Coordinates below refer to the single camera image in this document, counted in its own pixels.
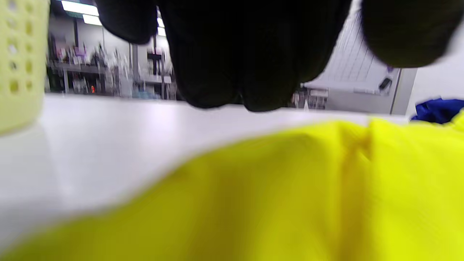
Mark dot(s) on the person's left hand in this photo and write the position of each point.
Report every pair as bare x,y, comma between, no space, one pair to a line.
246,50

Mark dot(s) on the yellow t-shirt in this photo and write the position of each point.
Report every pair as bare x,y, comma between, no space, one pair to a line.
290,195

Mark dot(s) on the blue t-shirt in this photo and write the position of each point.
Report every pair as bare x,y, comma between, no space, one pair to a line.
438,110

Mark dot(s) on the cluttered background shelves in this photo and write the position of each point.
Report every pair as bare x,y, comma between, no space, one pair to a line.
94,72

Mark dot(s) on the yellow perforated plastic basket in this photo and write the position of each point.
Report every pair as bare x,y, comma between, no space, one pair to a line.
20,72

